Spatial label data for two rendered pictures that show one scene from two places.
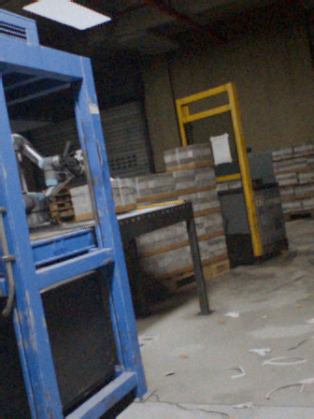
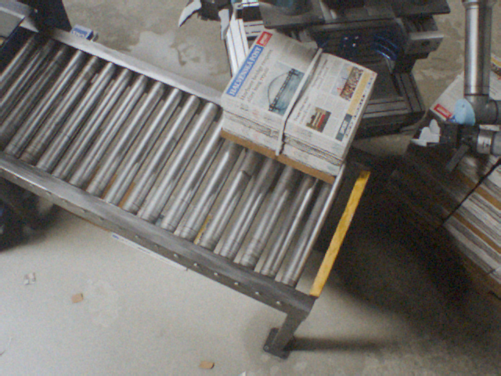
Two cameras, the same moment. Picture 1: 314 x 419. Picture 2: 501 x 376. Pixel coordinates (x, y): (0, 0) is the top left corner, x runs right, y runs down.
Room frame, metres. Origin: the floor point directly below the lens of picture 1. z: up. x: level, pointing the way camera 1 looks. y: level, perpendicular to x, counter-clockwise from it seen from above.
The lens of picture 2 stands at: (3.40, -0.54, 2.32)
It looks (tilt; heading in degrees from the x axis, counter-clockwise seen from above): 66 degrees down; 84
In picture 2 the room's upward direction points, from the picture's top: 4 degrees clockwise
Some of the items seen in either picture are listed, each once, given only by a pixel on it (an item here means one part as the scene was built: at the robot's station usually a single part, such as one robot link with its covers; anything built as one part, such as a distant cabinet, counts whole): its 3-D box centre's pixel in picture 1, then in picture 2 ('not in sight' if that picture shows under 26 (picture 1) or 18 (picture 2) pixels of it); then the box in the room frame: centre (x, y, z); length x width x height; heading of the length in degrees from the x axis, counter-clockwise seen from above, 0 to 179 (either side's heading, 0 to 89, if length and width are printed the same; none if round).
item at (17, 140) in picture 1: (15, 173); not in sight; (3.52, 0.91, 1.19); 0.15 x 0.12 x 0.55; 162
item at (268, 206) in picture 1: (246, 222); not in sight; (5.71, -0.95, 0.40); 0.69 x 0.55 x 0.80; 45
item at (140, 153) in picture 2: not in sight; (145, 146); (3.15, 0.30, 0.77); 0.47 x 0.05 x 0.05; 63
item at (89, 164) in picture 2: not in sight; (110, 131); (3.04, 0.36, 0.77); 0.47 x 0.05 x 0.05; 63
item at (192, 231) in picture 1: (197, 266); (286, 329); (3.62, -0.21, 0.34); 0.06 x 0.06 x 0.68; 63
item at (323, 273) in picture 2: (158, 205); (341, 231); (3.74, -0.01, 0.81); 0.43 x 0.03 x 0.02; 63
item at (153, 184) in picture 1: (149, 188); not in sight; (4.72, 0.03, 0.95); 0.38 x 0.29 x 0.23; 46
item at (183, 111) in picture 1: (194, 179); not in sight; (5.68, -0.46, 0.97); 0.09 x 0.09 x 1.75; 45
